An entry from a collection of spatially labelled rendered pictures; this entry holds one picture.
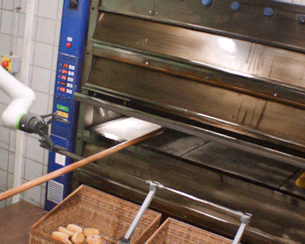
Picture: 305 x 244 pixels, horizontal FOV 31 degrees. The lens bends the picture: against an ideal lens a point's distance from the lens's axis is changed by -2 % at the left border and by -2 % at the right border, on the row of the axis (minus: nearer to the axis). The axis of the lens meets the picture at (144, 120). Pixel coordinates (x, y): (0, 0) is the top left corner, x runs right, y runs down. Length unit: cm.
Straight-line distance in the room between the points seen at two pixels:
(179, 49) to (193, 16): 18
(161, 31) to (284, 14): 68
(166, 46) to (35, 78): 95
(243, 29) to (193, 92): 43
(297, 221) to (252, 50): 88
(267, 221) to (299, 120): 55
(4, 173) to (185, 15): 170
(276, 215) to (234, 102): 61
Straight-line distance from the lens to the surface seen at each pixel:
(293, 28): 275
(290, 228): 293
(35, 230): 312
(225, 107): 289
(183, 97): 298
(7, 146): 383
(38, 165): 367
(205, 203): 263
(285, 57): 277
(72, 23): 329
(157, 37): 303
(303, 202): 286
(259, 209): 297
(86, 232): 335
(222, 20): 287
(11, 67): 359
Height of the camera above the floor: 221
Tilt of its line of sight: 16 degrees down
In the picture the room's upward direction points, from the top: 8 degrees clockwise
